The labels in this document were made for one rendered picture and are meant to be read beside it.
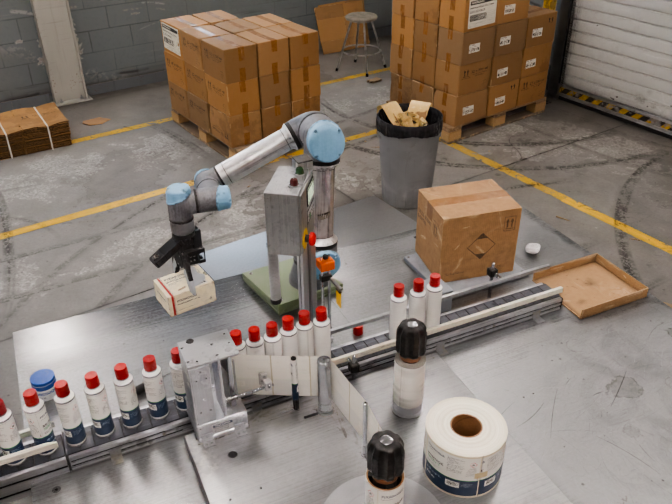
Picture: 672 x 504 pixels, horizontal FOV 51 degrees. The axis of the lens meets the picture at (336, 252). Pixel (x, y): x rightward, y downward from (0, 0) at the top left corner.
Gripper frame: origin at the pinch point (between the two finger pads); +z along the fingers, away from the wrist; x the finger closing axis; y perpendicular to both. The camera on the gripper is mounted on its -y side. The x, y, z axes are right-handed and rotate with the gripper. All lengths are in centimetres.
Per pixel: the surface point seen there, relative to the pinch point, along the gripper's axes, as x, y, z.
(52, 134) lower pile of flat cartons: 385, 45, 86
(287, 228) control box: -43, 15, -37
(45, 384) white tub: -8, -49, 12
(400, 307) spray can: -51, 49, -2
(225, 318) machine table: -2.1, 12.4, 17.2
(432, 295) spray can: -53, 61, -3
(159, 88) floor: 476, 172, 96
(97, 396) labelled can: -37, -40, -2
